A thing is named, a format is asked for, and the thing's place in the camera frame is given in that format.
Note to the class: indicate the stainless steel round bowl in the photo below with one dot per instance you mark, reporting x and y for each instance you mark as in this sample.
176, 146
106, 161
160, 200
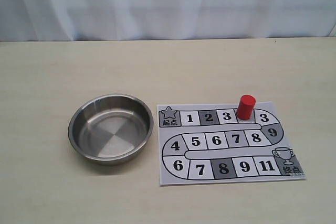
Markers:
111, 129

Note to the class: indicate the printed paper game board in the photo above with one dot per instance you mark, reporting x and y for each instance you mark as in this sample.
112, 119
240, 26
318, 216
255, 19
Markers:
209, 144

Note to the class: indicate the red cylinder game piece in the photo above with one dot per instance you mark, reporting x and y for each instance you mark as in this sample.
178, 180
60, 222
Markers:
246, 105

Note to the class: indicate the white backdrop curtain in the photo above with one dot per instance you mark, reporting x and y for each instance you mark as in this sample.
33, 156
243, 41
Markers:
71, 20

